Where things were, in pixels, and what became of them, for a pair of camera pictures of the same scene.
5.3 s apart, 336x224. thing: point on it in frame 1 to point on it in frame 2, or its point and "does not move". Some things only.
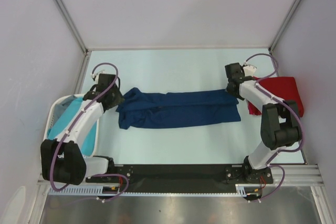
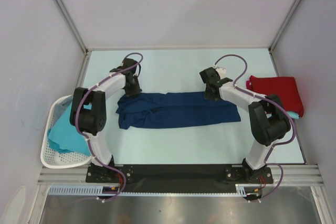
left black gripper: x=119 y=99 to x=135 y=92
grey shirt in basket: x=60 y=107 does not move
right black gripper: x=239 y=97 to x=208 y=96
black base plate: x=190 y=178 does not move
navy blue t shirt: x=145 y=109 does not move
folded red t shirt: x=283 y=87 does not move
